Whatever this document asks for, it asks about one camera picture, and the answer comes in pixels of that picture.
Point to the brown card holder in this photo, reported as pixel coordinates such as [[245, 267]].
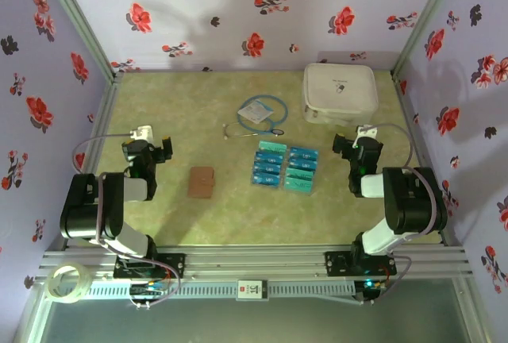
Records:
[[201, 182]]

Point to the teal credit card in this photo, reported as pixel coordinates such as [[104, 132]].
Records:
[[300, 174], [273, 147], [298, 185]]

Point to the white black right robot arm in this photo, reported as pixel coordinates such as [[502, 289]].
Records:
[[412, 200]]

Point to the white zip pouch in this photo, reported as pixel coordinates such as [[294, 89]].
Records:
[[339, 93]]

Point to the blue stethoscope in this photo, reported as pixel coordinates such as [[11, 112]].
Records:
[[279, 132]]

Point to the white blue paper packet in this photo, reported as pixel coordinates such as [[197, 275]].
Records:
[[254, 112]]

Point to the small circuit board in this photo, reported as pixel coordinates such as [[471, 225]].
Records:
[[373, 285], [148, 289]]

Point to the clear tape roll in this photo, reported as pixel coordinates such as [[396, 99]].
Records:
[[51, 284]]

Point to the small white display label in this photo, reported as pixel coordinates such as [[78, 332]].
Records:
[[252, 289]]

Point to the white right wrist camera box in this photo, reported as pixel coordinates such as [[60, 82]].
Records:
[[367, 132]]

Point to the aluminium side rail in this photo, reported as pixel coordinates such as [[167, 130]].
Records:
[[102, 120], [409, 120]]

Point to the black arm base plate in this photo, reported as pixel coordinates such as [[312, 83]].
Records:
[[337, 263], [174, 263]]

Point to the aluminium frame post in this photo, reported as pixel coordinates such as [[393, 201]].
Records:
[[80, 21], [425, 21]]

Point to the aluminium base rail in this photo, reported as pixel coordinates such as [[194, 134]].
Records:
[[254, 261]]

